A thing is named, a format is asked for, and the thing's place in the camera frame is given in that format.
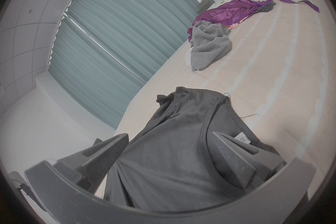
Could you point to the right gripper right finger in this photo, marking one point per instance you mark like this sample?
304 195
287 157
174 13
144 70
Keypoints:
236 162

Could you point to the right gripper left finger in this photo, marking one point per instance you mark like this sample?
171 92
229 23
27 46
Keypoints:
105 160

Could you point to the black T-shirt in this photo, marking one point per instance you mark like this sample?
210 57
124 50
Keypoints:
170 154

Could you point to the bed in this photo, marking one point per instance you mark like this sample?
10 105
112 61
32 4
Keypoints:
275 73

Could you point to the blue-green curtain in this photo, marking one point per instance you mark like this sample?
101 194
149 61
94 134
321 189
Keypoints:
136 7
105 81

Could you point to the grey garment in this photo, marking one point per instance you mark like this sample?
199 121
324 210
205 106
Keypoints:
210 44

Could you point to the pink garment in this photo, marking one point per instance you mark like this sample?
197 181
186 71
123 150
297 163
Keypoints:
233 25

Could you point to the purple satin garment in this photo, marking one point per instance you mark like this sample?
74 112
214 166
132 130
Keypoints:
225 11

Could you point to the grey bedside table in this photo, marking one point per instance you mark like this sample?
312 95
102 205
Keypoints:
203 4

